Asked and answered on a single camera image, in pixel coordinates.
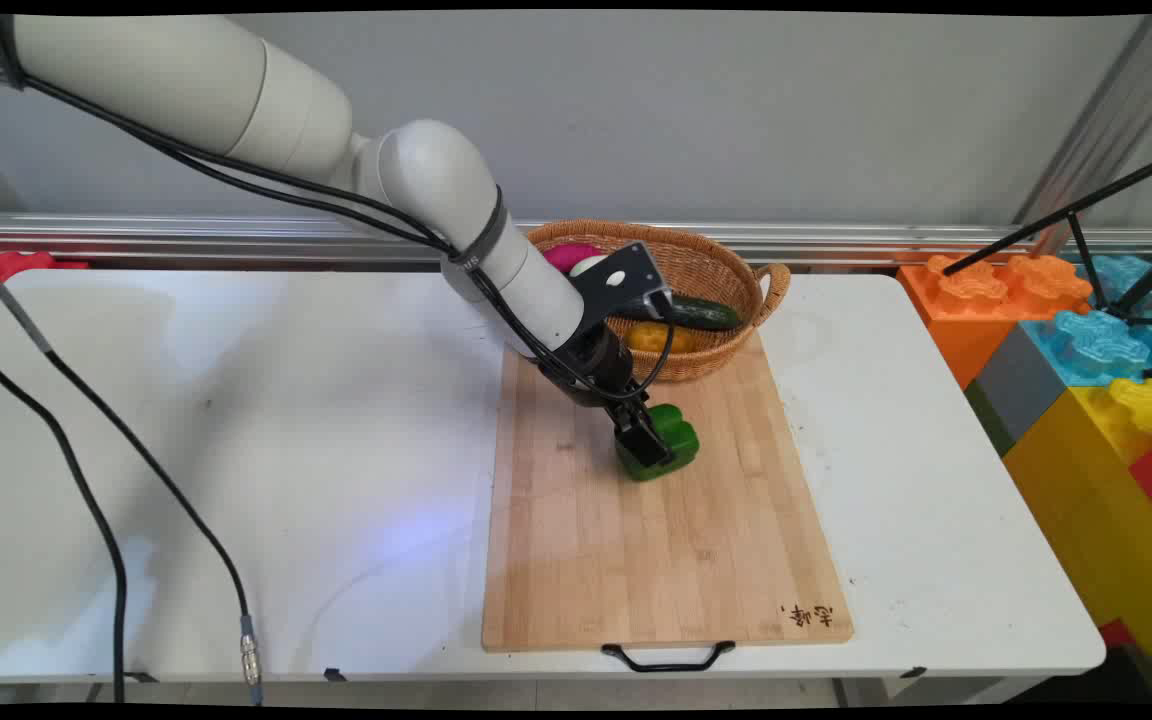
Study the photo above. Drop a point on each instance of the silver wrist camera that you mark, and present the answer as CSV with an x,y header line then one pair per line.
x,y
658,303

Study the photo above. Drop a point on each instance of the bamboo cutting board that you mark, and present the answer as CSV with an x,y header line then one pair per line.
x,y
656,560

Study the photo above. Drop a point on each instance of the orange foam block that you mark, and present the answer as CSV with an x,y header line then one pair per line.
x,y
966,310

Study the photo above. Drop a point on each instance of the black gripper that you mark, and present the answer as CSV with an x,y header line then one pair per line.
x,y
598,365

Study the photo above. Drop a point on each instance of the magenta toy fruit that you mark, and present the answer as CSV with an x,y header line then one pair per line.
x,y
568,256

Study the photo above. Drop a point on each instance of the blue foam block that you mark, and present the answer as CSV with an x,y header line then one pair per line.
x,y
1096,345

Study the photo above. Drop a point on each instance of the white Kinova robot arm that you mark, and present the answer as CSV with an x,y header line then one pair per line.
x,y
236,90

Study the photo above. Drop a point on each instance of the green bell pepper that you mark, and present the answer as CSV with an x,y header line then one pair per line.
x,y
681,440

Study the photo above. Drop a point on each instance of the aluminium frame post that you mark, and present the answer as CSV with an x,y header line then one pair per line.
x,y
1106,120

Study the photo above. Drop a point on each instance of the woven wicker basket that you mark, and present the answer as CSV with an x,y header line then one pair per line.
x,y
726,280

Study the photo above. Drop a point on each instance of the red foam puzzle piece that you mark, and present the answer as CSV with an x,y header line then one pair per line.
x,y
16,268

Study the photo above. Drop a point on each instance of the dark green cucumber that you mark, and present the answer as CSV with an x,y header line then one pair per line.
x,y
711,314

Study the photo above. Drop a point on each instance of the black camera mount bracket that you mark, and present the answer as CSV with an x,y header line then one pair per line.
x,y
611,280

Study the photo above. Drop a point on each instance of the grey foam block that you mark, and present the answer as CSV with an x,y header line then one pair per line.
x,y
1021,385

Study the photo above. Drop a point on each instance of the white toy vegetable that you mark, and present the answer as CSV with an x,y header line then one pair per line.
x,y
588,265

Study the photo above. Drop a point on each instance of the black tripod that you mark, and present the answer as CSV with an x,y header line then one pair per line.
x,y
1086,205

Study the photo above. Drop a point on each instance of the aluminium wall rail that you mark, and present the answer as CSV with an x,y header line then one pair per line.
x,y
186,240

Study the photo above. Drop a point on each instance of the orange bell pepper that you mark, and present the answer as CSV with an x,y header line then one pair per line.
x,y
658,338

